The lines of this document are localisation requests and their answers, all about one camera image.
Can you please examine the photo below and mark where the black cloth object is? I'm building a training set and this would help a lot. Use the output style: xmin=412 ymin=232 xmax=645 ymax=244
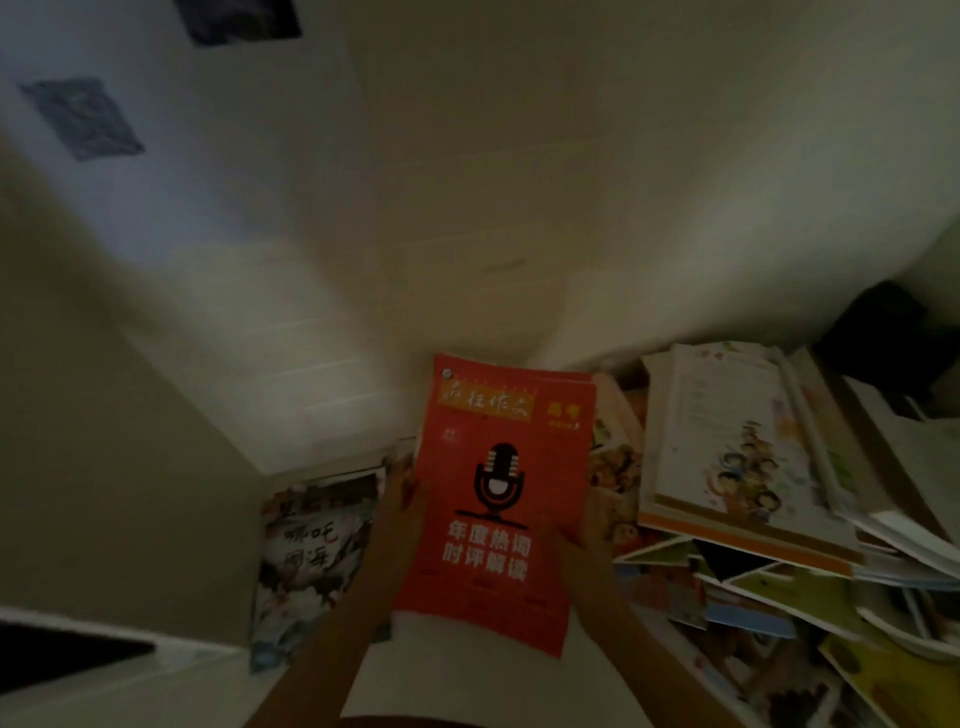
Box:
xmin=813 ymin=281 xmax=948 ymax=391

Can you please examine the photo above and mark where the pile of books and magazines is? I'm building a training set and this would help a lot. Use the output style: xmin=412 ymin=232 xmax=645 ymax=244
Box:
xmin=247 ymin=341 xmax=960 ymax=728

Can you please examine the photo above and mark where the person's left hand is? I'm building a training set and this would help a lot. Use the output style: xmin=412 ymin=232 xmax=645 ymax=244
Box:
xmin=359 ymin=453 xmax=429 ymax=603

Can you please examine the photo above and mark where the person's right hand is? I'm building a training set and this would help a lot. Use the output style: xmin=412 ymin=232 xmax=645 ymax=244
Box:
xmin=539 ymin=487 xmax=625 ymax=629

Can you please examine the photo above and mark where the person's left forearm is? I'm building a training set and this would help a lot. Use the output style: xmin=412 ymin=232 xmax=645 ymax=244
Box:
xmin=247 ymin=588 xmax=395 ymax=728

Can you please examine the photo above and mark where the red microphone cover book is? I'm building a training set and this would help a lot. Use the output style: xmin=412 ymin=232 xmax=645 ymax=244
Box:
xmin=393 ymin=353 xmax=599 ymax=660

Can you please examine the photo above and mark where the person's right forearm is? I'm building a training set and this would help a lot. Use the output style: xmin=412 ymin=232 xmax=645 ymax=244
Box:
xmin=577 ymin=599 xmax=744 ymax=728

